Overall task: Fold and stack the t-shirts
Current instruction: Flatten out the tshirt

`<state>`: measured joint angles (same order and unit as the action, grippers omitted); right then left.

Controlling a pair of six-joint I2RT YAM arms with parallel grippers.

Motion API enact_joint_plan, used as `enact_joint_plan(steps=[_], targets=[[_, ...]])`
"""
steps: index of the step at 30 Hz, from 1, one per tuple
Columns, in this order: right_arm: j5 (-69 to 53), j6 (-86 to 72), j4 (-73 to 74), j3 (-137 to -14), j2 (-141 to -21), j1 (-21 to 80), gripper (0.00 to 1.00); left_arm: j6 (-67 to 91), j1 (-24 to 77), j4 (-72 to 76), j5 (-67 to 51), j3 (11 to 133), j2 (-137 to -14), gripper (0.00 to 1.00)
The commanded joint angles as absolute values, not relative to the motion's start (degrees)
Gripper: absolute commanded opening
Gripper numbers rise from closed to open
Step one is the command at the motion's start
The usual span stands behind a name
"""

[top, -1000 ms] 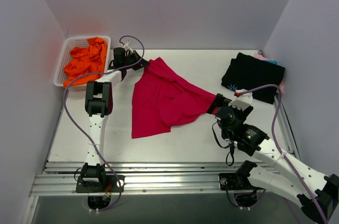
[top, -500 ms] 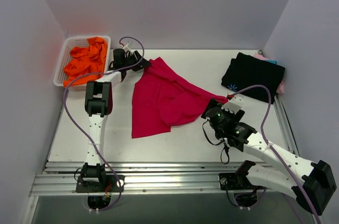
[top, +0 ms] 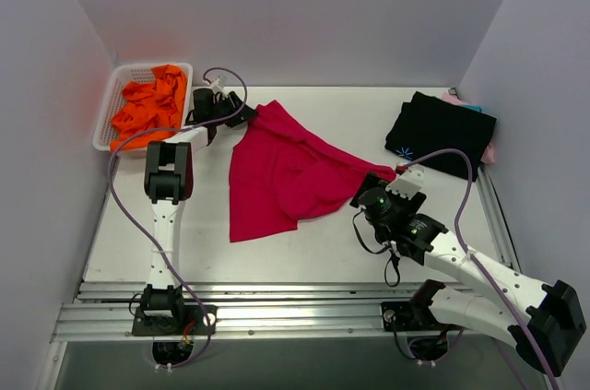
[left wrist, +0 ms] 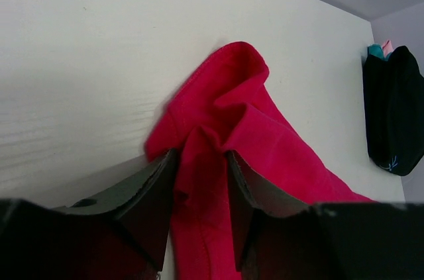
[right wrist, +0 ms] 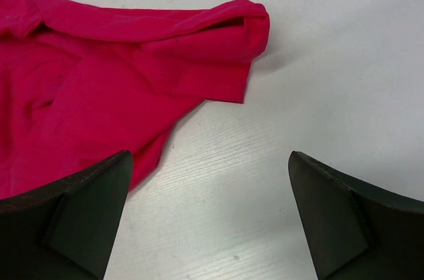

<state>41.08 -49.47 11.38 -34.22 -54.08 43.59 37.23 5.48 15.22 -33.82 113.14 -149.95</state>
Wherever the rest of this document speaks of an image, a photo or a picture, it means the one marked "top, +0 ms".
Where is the folded pink t-shirt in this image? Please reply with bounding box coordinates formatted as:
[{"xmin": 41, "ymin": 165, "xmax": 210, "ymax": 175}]
[{"xmin": 441, "ymin": 90, "xmax": 495, "ymax": 165}]

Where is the folded teal t-shirt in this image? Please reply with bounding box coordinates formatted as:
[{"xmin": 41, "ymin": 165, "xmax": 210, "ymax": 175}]
[{"xmin": 462, "ymin": 104, "xmax": 483, "ymax": 112}]

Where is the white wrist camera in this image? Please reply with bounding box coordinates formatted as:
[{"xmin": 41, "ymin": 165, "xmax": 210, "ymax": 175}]
[
  {"xmin": 209, "ymin": 75, "xmax": 227, "ymax": 93},
  {"xmin": 385, "ymin": 164, "xmax": 425, "ymax": 199}
]

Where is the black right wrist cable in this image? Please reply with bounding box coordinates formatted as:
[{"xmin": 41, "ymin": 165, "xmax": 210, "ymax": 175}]
[{"xmin": 352, "ymin": 210, "xmax": 402, "ymax": 288}]

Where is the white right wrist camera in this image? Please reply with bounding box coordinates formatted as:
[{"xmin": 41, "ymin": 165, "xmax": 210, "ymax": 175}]
[{"xmin": 385, "ymin": 164, "xmax": 425, "ymax": 199}]

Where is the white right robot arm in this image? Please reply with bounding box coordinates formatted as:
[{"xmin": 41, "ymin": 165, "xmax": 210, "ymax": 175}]
[{"xmin": 350, "ymin": 170, "xmax": 586, "ymax": 377}]

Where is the crimson red t-shirt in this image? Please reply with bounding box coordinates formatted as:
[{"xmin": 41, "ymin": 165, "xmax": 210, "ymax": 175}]
[{"xmin": 229, "ymin": 100, "xmax": 395, "ymax": 242}]

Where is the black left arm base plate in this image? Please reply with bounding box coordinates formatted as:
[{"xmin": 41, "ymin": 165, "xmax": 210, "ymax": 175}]
[{"xmin": 131, "ymin": 304, "xmax": 218, "ymax": 337}]

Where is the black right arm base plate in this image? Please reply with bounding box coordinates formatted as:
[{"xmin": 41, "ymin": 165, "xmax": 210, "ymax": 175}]
[{"xmin": 380, "ymin": 301, "xmax": 442, "ymax": 333}]

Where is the folded black t-shirt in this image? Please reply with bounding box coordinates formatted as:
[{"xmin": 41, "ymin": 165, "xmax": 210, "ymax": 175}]
[{"xmin": 384, "ymin": 91, "xmax": 497, "ymax": 180}]

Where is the crumpled orange t-shirt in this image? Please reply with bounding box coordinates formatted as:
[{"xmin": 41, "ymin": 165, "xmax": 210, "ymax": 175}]
[{"xmin": 110, "ymin": 65, "xmax": 188, "ymax": 151}]

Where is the aluminium rail frame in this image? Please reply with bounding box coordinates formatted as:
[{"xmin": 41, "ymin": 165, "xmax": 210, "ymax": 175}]
[{"xmin": 40, "ymin": 164, "xmax": 518, "ymax": 389}]

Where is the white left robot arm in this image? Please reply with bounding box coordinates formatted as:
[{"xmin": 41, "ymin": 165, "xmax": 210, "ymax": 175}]
[{"xmin": 139, "ymin": 82, "xmax": 256, "ymax": 334}]

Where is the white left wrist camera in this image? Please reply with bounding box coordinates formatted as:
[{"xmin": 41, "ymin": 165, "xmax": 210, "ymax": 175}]
[{"xmin": 209, "ymin": 75, "xmax": 227, "ymax": 93}]

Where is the white plastic basket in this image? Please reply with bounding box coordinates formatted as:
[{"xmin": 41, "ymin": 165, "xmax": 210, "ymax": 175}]
[{"xmin": 93, "ymin": 63, "xmax": 193, "ymax": 158}]

